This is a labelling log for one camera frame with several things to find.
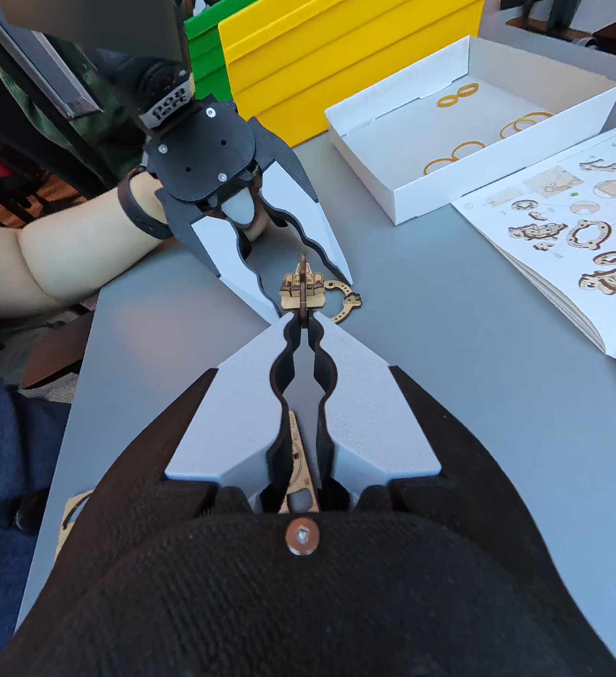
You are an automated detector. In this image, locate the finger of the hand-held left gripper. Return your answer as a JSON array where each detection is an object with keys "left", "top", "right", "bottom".
[
  {"left": 189, "top": 213, "right": 283, "bottom": 324},
  {"left": 258, "top": 159, "right": 355, "bottom": 287}
]

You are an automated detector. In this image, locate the open instruction booklet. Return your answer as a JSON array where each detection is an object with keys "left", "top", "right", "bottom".
[{"left": 451, "top": 121, "right": 616, "bottom": 375}]

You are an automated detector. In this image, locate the yellow plastic bin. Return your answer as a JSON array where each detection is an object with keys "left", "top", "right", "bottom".
[{"left": 217, "top": 0, "right": 486, "bottom": 149}]

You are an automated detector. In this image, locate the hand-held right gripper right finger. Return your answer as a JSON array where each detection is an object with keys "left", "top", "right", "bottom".
[{"left": 304, "top": 312, "right": 442, "bottom": 513}]

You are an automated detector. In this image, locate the wooden horseshoe-shaped part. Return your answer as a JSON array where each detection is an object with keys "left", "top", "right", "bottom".
[{"left": 321, "top": 280, "right": 363, "bottom": 324}]

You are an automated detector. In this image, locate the group of yellow rubber bands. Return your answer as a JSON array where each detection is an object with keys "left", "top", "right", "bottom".
[{"left": 423, "top": 82, "right": 555, "bottom": 176}]

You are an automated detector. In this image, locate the green plastic bin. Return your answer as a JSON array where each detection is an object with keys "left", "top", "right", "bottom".
[{"left": 183, "top": 0, "right": 245, "bottom": 106}]

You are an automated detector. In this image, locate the black wristband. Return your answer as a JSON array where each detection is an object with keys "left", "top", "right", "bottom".
[{"left": 116, "top": 165, "right": 175, "bottom": 241}]

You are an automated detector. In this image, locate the person's left forearm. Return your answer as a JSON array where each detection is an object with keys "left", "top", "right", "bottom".
[{"left": 0, "top": 188, "right": 176, "bottom": 321}]

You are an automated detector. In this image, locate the grey computer monitor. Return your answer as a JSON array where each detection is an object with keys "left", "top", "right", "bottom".
[{"left": 0, "top": 0, "right": 102, "bottom": 121}]

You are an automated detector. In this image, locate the laser-cut plywood sheet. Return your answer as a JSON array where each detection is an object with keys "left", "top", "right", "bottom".
[{"left": 54, "top": 410, "right": 320, "bottom": 567}]

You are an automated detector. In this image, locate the small wooden model assembly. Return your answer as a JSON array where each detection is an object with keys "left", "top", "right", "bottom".
[{"left": 279, "top": 254, "right": 326, "bottom": 330}]

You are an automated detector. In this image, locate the white cardboard tray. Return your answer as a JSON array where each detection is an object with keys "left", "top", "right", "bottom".
[{"left": 324, "top": 34, "right": 616, "bottom": 227}]

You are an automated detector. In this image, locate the person's left hand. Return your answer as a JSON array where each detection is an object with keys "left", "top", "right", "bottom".
[{"left": 131, "top": 172, "right": 277, "bottom": 243}]

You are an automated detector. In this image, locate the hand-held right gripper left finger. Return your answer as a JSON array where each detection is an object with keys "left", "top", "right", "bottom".
[{"left": 165, "top": 311, "right": 303, "bottom": 513}]

